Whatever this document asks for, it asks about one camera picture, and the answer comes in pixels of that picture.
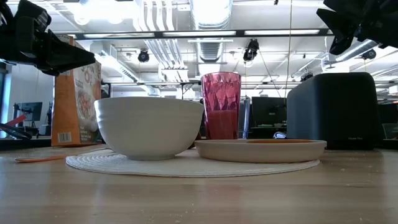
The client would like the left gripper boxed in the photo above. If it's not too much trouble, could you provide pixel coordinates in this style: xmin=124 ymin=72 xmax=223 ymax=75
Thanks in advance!
xmin=0 ymin=0 xmax=96 ymax=78

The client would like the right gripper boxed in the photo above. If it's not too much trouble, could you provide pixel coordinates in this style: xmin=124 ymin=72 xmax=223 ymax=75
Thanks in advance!
xmin=316 ymin=0 xmax=398 ymax=57

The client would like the orange pumpkin cereal box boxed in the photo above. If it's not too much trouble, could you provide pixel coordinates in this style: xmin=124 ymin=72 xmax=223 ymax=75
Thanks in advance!
xmin=51 ymin=34 xmax=103 ymax=147

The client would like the black toaster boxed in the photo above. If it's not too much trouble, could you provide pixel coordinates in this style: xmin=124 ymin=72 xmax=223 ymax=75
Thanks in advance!
xmin=285 ymin=72 xmax=384 ymax=151

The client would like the white ceramic bowl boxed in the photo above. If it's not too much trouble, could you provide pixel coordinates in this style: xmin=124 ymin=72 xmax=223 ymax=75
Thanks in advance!
xmin=93 ymin=96 xmax=205 ymax=162

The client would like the pink faceted tumbler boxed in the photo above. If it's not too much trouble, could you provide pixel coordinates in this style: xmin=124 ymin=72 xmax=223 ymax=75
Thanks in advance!
xmin=200 ymin=71 xmax=243 ymax=141

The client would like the beige ceramic plate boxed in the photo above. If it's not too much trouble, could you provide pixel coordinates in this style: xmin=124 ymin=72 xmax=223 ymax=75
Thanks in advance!
xmin=193 ymin=138 xmax=328 ymax=164

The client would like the white woven round placemat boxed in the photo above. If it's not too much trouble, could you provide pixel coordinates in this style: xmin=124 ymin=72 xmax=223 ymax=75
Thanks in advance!
xmin=65 ymin=147 xmax=321 ymax=179

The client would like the black computer monitor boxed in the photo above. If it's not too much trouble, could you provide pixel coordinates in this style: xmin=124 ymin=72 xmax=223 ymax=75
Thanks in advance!
xmin=14 ymin=101 xmax=44 ymax=123

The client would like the red flat bar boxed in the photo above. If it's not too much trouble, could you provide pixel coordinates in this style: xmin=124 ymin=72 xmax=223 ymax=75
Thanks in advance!
xmin=5 ymin=114 xmax=28 ymax=128

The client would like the clear drinking glass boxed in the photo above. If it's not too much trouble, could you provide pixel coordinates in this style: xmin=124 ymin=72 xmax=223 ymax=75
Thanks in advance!
xmin=238 ymin=96 xmax=252 ymax=140

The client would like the grey round duct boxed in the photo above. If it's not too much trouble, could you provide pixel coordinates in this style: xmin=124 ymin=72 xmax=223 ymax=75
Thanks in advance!
xmin=334 ymin=39 xmax=382 ymax=62

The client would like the black curved hose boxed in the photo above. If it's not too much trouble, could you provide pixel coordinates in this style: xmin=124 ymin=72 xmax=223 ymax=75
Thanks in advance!
xmin=0 ymin=123 xmax=32 ymax=140

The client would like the black overhead frame bar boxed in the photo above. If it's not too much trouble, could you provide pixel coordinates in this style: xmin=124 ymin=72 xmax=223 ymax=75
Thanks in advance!
xmin=54 ymin=29 xmax=333 ymax=40

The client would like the silver ribbed ventilation duct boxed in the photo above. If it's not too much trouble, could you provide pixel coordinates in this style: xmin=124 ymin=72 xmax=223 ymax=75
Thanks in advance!
xmin=189 ymin=0 xmax=233 ymax=63

